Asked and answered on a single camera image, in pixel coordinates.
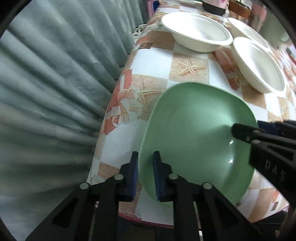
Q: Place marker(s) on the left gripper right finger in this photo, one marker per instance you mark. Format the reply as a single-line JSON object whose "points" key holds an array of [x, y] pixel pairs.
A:
{"points": [[201, 212]]}

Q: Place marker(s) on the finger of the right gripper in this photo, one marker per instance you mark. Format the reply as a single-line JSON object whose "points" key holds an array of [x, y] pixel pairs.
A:
{"points": [[260, 140], [286, 128]]}

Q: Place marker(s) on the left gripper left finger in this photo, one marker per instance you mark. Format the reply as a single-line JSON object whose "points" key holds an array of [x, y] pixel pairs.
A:
{"points": [[90, 212]]}

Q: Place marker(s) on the green square plate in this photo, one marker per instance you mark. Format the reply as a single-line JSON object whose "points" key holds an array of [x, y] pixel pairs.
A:
{"points": [[190, 126]]}

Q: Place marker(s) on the small white foam plate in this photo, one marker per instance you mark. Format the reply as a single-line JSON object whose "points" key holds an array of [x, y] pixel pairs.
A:
{"points": [[240, 29]]}

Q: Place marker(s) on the large white foam bowl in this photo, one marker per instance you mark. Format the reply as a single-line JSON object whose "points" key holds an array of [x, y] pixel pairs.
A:
{"points": [[197, 32]]}

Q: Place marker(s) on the patterned plastic tablecloth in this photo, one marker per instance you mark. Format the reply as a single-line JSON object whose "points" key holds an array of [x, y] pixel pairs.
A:
{"points": [[158, 62]]}

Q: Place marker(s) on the pink lidded mug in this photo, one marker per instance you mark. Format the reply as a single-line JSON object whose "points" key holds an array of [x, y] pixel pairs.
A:
{"points": [[217, 7]]}

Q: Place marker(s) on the grey-green curtain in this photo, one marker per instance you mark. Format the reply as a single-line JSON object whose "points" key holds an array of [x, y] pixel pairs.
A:
{"points": [[59, 64]]}

